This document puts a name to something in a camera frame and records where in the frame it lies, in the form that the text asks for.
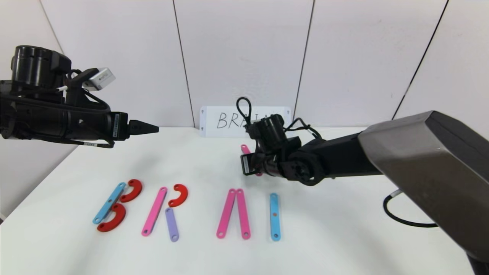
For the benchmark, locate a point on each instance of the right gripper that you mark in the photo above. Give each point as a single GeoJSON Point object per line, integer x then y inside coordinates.
{"type": "Point", "coordinates": [246, 164]}

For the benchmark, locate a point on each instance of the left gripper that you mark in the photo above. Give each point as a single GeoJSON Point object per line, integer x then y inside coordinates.
{"type": "Point", "coordinates": [119, 126]}

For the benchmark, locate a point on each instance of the long pink bar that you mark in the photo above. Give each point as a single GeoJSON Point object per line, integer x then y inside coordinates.
{"type": "Point", "coordinates": [243, 214]}
{"type": "Point", "coordinates": [226, 213]}
{"type": "Point", "coordinates": [245, 148]}
{"type": "Point", "coordinates": [154, 211]}

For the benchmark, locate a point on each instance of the small red arc piece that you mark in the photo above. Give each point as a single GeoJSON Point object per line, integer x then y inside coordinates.
{"type": "Point", "coordinates": [182, 196]}

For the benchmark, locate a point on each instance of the short purple bar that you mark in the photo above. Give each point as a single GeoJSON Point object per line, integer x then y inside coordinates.
{"type": "Point", "coordinates": [172, 225]}

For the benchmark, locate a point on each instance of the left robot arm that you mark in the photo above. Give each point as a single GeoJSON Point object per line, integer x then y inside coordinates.
{"type": "Point", "coordinates": [34, 110]}

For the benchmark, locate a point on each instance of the white BRAIN sign card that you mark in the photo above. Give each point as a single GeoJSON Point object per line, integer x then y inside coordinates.
{"type": "Point", "coordinates": [221, 122]}

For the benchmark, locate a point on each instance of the medium red arc piece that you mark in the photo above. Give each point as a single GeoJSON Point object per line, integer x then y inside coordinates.
{"type": "Point", "coordinates": [136, 189]}

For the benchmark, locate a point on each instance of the long blue bar orange dot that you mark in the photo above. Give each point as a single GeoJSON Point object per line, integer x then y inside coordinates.
{"type": "Point", "coordinates": [275, 223]}

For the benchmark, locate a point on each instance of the large red arc piece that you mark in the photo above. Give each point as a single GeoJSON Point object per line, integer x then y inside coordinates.
{"type": "Point", "coordinates": [118, 219]}

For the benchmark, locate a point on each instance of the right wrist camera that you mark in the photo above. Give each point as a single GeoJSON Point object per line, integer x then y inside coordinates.
{"type": "Point", "coordinates": [254, 131]}

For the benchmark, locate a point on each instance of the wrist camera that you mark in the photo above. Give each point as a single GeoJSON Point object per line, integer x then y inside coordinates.
{"type": "Point", "coordinates": [254, 131]}
{"type": "Point", "coordinates": [100, 79]}

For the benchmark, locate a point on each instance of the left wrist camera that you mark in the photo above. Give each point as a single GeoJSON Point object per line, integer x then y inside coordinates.
{"type": "Point", "coordinates": [100, 79]}

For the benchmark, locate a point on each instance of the black left camera bracket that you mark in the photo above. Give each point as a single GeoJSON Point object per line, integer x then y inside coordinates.
{"type": "Point", "coordinates": [76, 95]}

